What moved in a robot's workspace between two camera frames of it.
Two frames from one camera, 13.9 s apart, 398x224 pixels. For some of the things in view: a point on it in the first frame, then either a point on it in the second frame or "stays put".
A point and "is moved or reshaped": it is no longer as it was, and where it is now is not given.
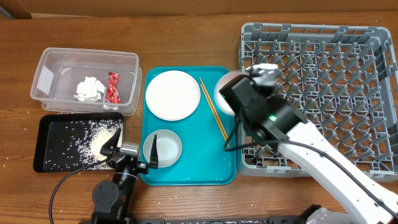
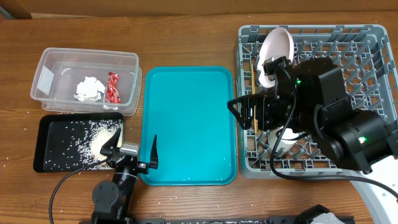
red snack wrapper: (112, 95) stays put
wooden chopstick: (219, 124) is moved or reshaped
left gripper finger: (153, 162) stays put
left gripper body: (141, 167) stays put
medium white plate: (222, 81) -> (278, 43)
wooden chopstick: (213, 109) is moved or reshaped
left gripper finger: (111, 147) stays put
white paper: (89, 89) stays put
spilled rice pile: (81, 145) stays put
